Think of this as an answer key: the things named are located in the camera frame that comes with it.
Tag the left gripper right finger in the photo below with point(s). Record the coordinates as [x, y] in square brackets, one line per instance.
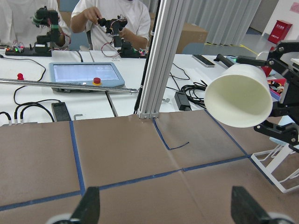
[246, 210]

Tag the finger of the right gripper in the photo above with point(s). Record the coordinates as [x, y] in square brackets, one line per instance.
[269, 129]

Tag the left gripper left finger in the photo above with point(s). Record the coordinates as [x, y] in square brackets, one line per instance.
[86, 212]

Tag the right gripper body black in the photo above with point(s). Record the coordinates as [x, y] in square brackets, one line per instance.
[289, 99]

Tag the cream white cup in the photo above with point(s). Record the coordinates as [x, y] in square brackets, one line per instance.
[240, 97]

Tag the red box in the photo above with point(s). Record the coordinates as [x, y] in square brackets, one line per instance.
[279, 31]

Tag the black smartphone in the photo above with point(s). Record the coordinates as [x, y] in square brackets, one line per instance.
[204, 61]

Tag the cardboard box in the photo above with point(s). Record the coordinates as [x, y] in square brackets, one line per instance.
[191, 33]

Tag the black power adapter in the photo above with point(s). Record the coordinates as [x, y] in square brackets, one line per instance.
[60, 112]

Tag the teach pendant tablet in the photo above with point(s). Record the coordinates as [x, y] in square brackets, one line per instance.
[94, 73]

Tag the person in white shirt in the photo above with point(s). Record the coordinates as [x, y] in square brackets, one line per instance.
[104, 19]

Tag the red emergency button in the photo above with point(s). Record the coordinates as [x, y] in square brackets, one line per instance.
[20, 76]

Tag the white wire cup rack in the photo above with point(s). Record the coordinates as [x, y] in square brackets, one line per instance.
[268, 161]

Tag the aluminium frame post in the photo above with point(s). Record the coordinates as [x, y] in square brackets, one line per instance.
[170, 19]

